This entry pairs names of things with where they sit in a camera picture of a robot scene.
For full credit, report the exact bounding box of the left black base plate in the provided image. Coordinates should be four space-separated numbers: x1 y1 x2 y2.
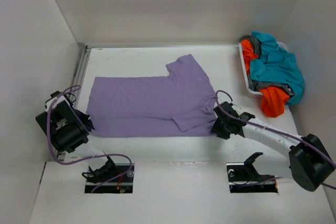
82 163 134 194

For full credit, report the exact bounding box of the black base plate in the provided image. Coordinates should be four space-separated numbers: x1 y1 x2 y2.
226 163 278 194
82 163 134 194

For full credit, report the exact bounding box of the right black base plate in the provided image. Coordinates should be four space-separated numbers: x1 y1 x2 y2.
226 163 278 194

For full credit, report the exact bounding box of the grey t shirt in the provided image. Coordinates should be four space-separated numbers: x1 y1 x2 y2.
239 35 293 96

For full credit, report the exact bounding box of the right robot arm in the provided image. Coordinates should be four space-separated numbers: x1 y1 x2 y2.
211 102 335 191

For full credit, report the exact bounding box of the purple t shirt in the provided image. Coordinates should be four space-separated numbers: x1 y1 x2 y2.
87 55 216 138

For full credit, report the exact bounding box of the white plastic bin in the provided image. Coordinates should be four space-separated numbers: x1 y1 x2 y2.
238 40 291 96

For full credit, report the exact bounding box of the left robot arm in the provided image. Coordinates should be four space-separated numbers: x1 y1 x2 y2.
35 91 120 184

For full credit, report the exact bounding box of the teal t shirt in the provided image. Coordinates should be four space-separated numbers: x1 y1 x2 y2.
250 31 305 105

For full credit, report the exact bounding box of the orange t shirt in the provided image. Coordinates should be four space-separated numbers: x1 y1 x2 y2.
240 39 292 119

